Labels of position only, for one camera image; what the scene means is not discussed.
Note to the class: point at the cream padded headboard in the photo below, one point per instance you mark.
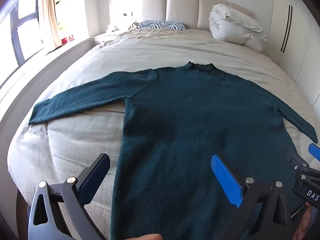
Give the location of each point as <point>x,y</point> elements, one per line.
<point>182,7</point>

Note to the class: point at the small red box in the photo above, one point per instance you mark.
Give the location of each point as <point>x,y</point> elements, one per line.
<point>67,40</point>

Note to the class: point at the dark framed window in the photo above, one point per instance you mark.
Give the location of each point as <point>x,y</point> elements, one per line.
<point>22,30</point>

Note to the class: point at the person's right hand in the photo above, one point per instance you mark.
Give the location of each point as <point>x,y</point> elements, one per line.
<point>306,222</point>

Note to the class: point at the dark green knit sweater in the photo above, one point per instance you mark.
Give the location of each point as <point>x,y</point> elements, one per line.
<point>180,120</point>

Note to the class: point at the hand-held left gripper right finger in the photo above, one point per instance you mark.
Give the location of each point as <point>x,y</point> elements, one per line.
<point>225,177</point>

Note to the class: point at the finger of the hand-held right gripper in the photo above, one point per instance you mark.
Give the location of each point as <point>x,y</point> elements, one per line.
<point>315,151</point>
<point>296,161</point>

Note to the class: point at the white wardrobe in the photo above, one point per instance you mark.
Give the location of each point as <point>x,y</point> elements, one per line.
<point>300,30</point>

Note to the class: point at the white nightstand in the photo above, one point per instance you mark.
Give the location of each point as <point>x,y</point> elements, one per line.
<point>102,38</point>

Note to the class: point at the person's left hand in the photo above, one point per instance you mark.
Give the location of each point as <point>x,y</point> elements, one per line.
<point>147,237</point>

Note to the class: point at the zebra print pillow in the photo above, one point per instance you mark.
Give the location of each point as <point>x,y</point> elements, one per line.
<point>162,25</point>

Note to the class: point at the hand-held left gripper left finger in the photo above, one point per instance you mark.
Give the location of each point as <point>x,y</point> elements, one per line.
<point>93,177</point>

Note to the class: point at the beige curtain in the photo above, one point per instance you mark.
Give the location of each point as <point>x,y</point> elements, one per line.
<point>50,17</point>

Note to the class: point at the bed with beige cover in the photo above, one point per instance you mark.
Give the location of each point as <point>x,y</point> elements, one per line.
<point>82,135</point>

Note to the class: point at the white crumpled duvet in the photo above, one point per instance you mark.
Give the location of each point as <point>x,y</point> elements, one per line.
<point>232,27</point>

